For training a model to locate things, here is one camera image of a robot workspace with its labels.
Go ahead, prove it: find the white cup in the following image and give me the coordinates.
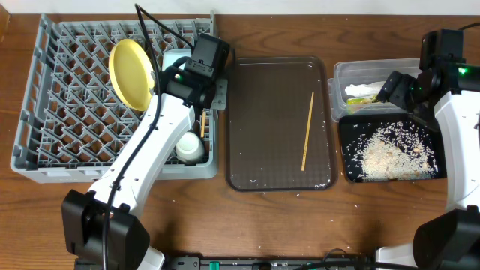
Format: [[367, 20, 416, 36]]
[[175, 131, 205, 164]]

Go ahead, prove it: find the grey dishwasher rack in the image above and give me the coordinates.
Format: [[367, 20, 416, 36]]
[[10, 16, 216, 183]]

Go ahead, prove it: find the white napkin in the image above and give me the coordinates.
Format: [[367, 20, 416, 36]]
[[345, 81, 385, 98]]

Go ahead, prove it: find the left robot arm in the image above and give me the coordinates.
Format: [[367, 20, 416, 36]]
[[61, 34, 231, 269]]

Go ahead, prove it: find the clear plastic bin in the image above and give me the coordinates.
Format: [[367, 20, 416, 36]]
[[328, 58, 421, 122]]

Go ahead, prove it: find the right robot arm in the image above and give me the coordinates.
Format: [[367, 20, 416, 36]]
[[373, 29, 479, 269]]

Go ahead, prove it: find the black waste tray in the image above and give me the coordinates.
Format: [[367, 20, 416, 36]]
[[338, 112, 448, 184]]

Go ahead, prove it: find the wooden chopstick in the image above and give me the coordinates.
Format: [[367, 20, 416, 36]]
[[301, 91, 315, 172], [200, 109, 206, 139]]

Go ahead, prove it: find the left black cable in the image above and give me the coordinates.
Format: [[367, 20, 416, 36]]
[[101, 3, 198, 270]]

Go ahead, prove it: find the light blue bowl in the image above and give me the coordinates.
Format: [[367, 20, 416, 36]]
[[161, 49, 191, 71]]

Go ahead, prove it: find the yellow plate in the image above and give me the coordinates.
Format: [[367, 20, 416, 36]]
[[108, 39, 155, 111]]

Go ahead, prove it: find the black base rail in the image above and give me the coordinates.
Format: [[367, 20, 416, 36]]
[[73, 255, 378, 270]]

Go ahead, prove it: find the green snack wrapper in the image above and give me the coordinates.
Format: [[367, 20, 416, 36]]
[[347, 94, 378, 104]]

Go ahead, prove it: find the dark brown serving tray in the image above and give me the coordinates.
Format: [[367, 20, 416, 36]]
[[226, 56, 338, 192]]

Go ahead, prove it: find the rice food waste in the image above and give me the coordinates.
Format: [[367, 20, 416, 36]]
[[346, 120, 439, 180]]

